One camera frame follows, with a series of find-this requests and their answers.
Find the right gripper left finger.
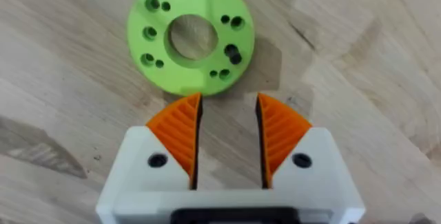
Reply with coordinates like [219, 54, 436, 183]
[94, 92, 203, 224]

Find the green disc with holes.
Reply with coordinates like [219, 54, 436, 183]
[126, 0, 256, 97]

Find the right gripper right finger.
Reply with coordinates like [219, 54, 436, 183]
[255, 92, 367, 224]

